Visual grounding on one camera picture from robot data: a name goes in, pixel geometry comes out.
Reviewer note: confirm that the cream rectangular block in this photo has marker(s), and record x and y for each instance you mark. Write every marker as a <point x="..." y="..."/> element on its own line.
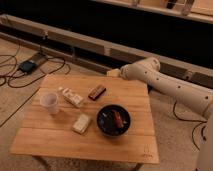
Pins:
<point x="81" y="124"/>

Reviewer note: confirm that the wooden table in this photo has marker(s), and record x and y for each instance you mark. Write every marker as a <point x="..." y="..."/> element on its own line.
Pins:
<point x="43" y="134"/>

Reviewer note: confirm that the dark brown eraser block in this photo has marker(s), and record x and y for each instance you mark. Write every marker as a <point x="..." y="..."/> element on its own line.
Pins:
<point x="97" y="92"/>

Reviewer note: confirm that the red object in bowl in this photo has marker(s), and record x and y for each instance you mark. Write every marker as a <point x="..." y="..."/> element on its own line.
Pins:
<point x="118" y="119"/>

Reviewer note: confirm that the black bowl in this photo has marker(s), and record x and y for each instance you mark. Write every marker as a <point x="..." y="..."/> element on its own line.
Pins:
<point x="106" y="122"/>

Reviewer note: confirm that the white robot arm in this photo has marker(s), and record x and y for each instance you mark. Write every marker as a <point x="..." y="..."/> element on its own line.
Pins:
<point x="197" y="98"/>

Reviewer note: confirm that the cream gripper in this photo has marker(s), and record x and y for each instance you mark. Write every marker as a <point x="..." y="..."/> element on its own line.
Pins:
<point x="113" y="73"/>

